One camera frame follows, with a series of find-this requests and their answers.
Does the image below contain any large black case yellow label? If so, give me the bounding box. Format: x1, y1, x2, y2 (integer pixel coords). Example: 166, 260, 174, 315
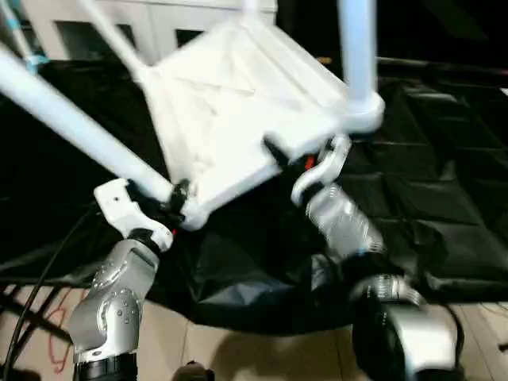
276, 0, 383, 67

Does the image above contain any black mat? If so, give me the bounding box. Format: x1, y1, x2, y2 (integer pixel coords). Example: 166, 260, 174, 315
0, 54, 508, 339

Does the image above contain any black stand rod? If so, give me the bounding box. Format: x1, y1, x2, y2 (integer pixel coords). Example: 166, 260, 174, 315
0, 292, 73, 343

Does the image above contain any grey metal bar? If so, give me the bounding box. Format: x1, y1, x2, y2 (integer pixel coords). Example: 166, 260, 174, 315
375, 56, 508, 77

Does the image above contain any white cabinet with glass doors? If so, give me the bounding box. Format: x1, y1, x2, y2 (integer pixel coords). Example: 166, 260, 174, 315
22, 0, 279, 65

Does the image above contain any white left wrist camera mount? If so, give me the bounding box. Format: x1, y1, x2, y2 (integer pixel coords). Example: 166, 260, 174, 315
93, 177, 175, 254

